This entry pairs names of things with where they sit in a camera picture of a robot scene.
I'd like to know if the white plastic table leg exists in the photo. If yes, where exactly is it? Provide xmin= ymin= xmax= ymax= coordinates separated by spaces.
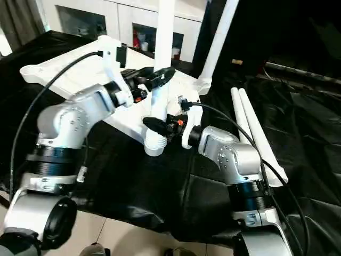
xmin=144 ymin=0 xmax=177 ymax=157
xmin=193 ymin=0 xmax=240 ymax=94
xmin=230 ymin=86 xmax=280 ymax=187
xmin=238 ymin=87 xmax=289 ymax=187

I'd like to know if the white plastic table top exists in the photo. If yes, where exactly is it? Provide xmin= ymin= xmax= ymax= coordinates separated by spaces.
xmin=20 ymin=36 xmax=212 ymax=147

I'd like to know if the black mat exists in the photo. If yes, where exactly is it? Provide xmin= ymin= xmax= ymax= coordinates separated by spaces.
xmin=0 ymin=29 xmax=341 ymax=256

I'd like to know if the white glass-door cabinet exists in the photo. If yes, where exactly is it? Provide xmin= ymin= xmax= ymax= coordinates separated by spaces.
xmin=39 ymin=0 xmax=206 ymax=63

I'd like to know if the grey robot right foot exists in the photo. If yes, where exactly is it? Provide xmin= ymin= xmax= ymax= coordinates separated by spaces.
xmin=165 ymin=246 xmax=198 ymax=256

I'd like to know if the grey robot foot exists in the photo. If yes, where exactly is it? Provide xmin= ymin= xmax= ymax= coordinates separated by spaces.
xmin=79 ymin=242 xmax=112 ymax=256
xmin=165 ymin=246 xmax=198 ymax=256

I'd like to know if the grey curtain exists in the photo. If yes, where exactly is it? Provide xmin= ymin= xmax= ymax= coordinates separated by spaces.
xmin=0 ymin=0 xmax=45 ymax=55

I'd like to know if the dark metal pole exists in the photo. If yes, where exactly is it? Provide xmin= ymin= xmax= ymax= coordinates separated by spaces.
xmin=266 ymin=62 xmax=341 ymax=81

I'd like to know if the grey robot left foot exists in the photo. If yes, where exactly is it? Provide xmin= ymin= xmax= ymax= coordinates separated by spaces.
xmin=79 ymin=242 xmax=112 ymax=256

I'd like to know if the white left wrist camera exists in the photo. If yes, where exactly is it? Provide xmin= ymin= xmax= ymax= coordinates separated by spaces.
xmin=97 ymin=36 xmax=134 ymax=109

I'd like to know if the black right camera cable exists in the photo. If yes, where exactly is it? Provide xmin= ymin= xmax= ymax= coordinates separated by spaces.
xmin=183 ymin=102 xmax=311 ymax=256

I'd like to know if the black camera cable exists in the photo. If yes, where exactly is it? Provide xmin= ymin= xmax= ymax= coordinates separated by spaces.
xmin=183 ymin=102 xmax=311 ymax=256
xmin=10 ymin=51 xmax=104 ymax=199

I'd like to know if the black left camera cable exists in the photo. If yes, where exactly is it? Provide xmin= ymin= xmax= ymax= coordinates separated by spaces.
xmin=10 ymin=51 xmax=104 ymax=199

